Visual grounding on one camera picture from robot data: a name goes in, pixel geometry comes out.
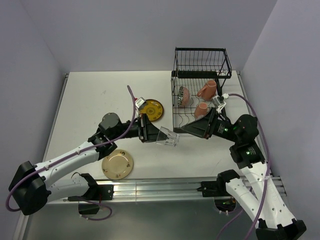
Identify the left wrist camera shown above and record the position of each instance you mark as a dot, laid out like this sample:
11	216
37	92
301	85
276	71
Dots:
140	103

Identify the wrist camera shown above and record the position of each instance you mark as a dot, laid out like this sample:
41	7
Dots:
140	103
219	102

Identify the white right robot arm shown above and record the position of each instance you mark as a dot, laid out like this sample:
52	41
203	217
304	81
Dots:
271	219

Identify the beige floral plate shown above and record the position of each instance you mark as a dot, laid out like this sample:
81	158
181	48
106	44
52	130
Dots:
118	165

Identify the black wire dish rack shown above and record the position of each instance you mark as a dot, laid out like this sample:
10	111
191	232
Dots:
193	68

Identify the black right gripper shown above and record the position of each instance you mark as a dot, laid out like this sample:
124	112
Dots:
203	126

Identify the yellow patterned plate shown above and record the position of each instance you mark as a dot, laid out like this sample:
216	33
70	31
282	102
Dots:
153	109

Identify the large pink floral mug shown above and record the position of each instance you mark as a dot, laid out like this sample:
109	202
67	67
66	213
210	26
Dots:
208	91

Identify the clear glass cup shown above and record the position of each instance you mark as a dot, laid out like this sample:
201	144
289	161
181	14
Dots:
167	137

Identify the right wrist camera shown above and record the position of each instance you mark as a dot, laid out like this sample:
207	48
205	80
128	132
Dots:
219	102

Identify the black white patterned bowl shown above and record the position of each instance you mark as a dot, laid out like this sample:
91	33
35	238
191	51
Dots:
183	97

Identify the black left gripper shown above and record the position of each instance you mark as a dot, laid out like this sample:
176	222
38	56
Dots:
147	132

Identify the small pink cup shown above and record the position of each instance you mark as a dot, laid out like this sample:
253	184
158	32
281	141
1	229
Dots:
201	110

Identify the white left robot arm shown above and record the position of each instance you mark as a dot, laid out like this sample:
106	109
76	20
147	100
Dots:
35	185

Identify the aluminium mounting rail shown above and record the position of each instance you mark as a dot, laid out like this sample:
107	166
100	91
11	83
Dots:
151	190

